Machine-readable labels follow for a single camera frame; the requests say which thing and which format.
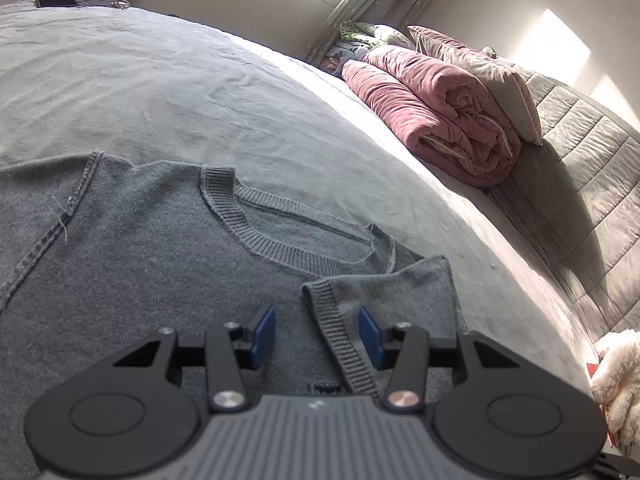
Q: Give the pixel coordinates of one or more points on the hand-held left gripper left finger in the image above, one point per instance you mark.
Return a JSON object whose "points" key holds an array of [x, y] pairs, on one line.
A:
{"points": [[262, 332]]}

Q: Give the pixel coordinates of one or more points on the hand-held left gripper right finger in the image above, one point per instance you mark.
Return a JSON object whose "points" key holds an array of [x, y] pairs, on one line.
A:
{"points": [[372, 335]]}

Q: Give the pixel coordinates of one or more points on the grey knit sweater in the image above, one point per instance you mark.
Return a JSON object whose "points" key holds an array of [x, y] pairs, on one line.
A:
{"points": [[125, 260]]}

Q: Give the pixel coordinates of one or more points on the pile of crumpled clothes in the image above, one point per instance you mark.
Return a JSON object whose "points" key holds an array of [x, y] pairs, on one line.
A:
{"points": [[360, 32]]}

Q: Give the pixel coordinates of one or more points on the red packet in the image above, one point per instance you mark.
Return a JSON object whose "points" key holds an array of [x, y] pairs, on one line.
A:
{"points": [[596, 370]]}

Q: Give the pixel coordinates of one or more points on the pink folded quilt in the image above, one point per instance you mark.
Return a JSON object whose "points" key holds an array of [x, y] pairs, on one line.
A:
{"points": [[425, 100]]}

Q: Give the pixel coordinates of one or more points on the white plush toy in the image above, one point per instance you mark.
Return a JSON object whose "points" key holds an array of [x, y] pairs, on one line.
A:
{"points": [[620, 375]]}

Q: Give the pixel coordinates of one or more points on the grey bed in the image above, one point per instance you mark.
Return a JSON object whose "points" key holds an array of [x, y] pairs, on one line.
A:
{"points": [[175, 85]]}

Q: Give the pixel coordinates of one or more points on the grey quilted headboard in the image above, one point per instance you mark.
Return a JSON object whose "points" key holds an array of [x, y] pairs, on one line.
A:
{"points": [[590, 160]]}

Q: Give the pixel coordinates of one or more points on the beige pillow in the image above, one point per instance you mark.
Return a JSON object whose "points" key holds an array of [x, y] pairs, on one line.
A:
{"points": [[480, 70]]}

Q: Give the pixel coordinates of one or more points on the dark tablet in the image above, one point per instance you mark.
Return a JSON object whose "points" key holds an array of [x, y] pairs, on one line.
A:
{"points": [[60, 0]]}

